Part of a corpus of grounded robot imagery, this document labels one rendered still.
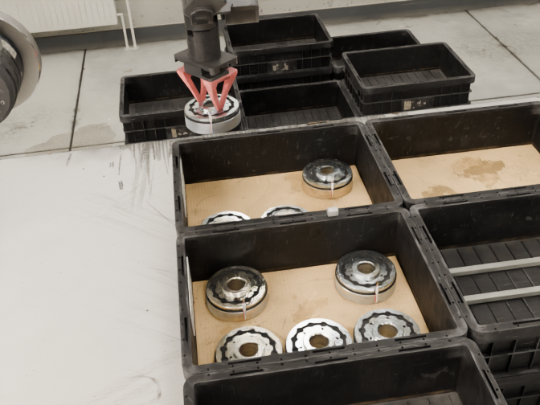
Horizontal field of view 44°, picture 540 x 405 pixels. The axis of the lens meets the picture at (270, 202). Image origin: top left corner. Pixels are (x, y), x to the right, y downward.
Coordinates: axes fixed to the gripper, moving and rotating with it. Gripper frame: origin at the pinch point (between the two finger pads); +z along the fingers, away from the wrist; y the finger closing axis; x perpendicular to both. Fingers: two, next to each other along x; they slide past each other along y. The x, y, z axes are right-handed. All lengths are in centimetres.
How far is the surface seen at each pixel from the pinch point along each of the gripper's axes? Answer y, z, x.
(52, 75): 247, 97, -94
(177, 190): -2.3, 12.3, 12.0
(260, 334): -33.0, 20.3, 22.9
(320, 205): -16.7, 22.4, -11.3
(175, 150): 8.3, 11.9, 3.5
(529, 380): -66, 26, 0
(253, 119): 75, 64, -83
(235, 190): 0.1, 22.0, -4.1
